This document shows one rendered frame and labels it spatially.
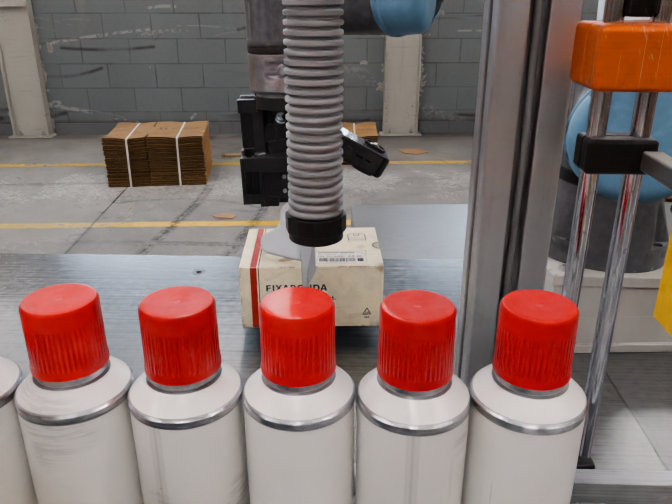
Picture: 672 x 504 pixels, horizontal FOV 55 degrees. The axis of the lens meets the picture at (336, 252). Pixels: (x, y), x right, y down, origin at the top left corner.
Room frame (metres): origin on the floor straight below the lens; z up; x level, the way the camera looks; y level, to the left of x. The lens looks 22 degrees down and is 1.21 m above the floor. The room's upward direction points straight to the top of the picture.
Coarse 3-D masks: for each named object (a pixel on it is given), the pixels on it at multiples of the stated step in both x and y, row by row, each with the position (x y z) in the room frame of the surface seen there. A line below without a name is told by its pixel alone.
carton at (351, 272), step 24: (360, 240) 0.73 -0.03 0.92; (240, 264) 0.66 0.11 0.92; (264, 264) 0.66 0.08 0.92; (288, 264) 0.66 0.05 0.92; (336, 264) 0.66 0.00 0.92; (360, 264) 0.66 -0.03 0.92; (240, 288) 0.65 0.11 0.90; (264, 288) 0.65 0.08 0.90; (336, 288) 0.65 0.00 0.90; (360, 288) 0.65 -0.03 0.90; (336, 312) 0.65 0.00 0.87; (360, 312) 0.65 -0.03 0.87
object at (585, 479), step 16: (576, 480) 0.28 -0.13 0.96; (592, 480) 0.28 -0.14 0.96; (608, 480) 0.28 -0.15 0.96; (624, 480) 0.28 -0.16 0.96; (640, 480) 0.28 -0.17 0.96; (656, 480) 0.28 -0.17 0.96; (576, 496) 0.27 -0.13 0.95; (592, 496) 0.27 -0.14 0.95; (608, 496) 0.27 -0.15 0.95; (624, 496) 0.27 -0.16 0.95; (640, 496) 0.27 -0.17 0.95; (656, 496) 0.27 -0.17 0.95
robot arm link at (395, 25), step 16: (352, 0) 0.65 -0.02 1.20; (368, 0) 0.64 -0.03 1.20; (384, 0) 0.64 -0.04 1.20; (400, 0) 0.63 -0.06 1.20; (416, 0) 0.63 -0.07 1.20; (432, 0) 0.67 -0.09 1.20; (352, 16) 0.65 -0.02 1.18; (368, 16) 0.65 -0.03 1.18; (384, 16) 0.64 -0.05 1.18; (400, 16) 0.64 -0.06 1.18; (416, 16) 0.64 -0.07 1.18; (432, 16) 0.67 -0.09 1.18; (352, 32) 0.67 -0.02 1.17; (368, 32) 0.66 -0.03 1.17; (384, 32) 0.66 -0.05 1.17; (400, 32) 0.66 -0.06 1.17; (416, 32) 0.65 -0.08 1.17
